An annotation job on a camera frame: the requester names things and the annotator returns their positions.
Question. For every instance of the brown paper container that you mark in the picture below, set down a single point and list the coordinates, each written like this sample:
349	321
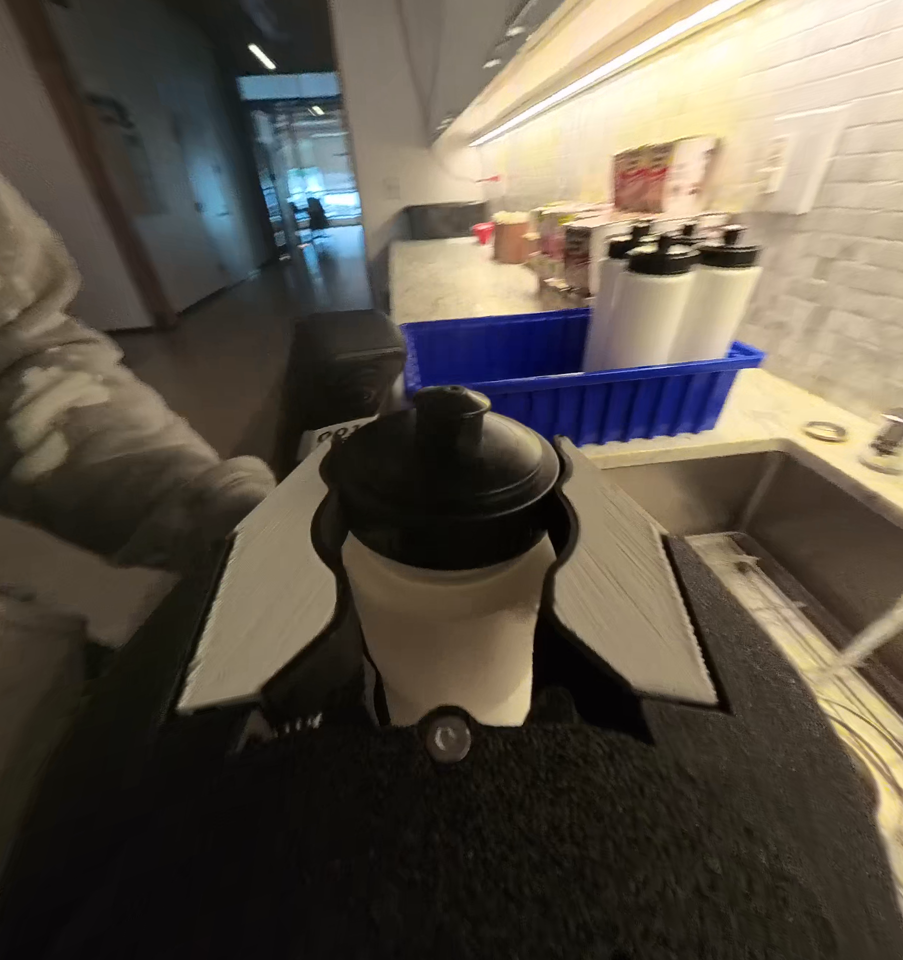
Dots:
511	240

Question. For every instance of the under-cabinet light strip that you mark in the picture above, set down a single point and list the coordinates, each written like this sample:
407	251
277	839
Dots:
609	67

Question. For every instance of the grey upper cabinets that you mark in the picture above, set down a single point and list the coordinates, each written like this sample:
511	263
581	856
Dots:
496	45

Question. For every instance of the ceiling light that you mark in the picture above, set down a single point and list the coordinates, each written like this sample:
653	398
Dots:
262	56

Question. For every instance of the person's grey hoodie torso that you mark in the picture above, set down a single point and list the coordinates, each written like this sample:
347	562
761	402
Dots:
16	675

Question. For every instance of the black bottle cap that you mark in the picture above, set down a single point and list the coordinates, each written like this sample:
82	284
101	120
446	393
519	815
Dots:
436	480

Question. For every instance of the water stream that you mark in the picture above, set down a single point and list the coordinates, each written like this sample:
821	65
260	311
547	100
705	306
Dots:
886	622

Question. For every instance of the blue plastic bin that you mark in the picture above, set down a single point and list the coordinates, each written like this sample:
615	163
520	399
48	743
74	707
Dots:
496	352

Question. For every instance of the black box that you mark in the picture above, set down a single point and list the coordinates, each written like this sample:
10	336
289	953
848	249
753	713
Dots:
444	221

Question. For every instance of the stainless steel sink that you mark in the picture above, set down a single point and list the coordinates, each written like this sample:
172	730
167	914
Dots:
811	517

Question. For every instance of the white wall outlet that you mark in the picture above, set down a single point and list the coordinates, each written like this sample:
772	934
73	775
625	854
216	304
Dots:
804	165

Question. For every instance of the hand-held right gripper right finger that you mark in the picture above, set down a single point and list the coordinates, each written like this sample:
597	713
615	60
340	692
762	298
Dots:
631	592

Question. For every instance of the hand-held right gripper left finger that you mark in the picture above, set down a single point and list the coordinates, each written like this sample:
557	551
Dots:
264	600

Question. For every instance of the stack of noodle cup packs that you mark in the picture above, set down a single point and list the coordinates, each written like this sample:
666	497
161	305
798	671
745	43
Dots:
646	180

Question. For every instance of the red cup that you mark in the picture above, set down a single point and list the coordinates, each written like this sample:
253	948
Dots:
484	232

